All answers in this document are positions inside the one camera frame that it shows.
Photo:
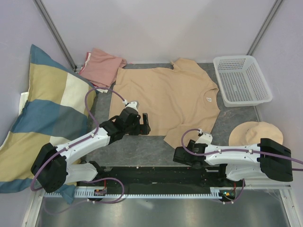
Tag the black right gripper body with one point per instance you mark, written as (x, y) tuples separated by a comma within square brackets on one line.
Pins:
[(190, 144)]

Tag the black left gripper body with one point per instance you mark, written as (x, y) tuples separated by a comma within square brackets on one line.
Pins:
[(134, 129)]

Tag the beige t shirt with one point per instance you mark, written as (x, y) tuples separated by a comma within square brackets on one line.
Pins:
[(176, 100)]

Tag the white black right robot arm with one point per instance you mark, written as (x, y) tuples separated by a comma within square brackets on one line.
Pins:
[(265, 159)]

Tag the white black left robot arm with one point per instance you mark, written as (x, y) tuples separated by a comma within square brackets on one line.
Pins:
[(55, 166)]

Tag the folded pink t shirt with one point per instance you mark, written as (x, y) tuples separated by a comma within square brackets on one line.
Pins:
[(101, 68)]

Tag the beige bucket hat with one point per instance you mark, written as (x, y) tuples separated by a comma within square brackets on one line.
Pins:
[(252, 132)]

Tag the blue yellow striped pillow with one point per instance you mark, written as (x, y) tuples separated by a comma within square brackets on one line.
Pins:
[(56, 112)]

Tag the white plastic basket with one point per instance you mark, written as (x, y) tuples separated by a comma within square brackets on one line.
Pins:
[(241, 81)]

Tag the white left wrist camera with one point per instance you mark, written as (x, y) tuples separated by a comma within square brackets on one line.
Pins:
[(133, 105)]

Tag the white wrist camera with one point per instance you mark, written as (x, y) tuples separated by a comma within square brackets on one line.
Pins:
[(133, 105), (204, 138)]

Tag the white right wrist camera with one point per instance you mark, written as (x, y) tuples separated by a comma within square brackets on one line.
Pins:
[(204, 138)]

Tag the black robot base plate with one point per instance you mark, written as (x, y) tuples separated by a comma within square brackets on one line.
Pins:
[(162, 179)]

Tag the aluminium rail right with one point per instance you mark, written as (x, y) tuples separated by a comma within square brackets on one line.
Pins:
[(266, 187)]

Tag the grey slotted cable duct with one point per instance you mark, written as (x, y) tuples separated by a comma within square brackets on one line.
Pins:
[(91, 193)]

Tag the left aluminium frame post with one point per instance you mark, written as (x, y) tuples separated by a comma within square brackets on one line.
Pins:
[(53, 29)]

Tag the aluminium frame post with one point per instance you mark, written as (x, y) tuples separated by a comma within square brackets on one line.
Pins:
[(265, 25), (53, 29)]

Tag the right aluminium frame post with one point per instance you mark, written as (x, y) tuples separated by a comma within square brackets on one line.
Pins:
[(265, 25)]

